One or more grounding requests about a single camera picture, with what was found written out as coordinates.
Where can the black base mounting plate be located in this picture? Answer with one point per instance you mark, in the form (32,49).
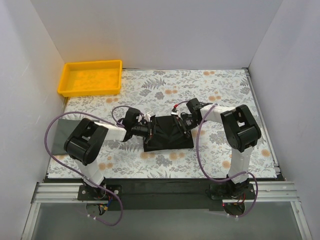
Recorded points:
(168,194)

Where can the black t shirt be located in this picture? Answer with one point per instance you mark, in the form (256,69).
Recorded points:
(167,136)

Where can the folded grey t shirt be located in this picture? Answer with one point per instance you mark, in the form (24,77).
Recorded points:
(63,130)

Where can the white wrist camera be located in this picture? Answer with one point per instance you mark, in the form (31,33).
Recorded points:
(149,116)
(175,112)

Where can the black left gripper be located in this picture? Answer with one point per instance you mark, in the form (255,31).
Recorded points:
(152,129)

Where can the floral patterned table mat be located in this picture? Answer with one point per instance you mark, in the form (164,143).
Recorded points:
(158,91)

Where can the yellow plastic tray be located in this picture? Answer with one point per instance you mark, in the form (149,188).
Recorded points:
(91,78)

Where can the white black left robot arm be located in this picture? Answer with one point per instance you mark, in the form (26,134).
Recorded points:
(86,140)

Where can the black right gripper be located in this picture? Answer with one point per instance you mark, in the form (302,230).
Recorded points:
(181,124)

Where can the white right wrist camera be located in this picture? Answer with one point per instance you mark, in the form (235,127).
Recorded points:
(175,112)

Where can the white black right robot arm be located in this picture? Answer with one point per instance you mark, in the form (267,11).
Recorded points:
(241,131)

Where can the aluminium frame rail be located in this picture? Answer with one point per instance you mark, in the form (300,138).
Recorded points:
(61,211)

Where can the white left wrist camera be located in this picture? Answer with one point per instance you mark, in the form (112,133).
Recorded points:
(149,116)

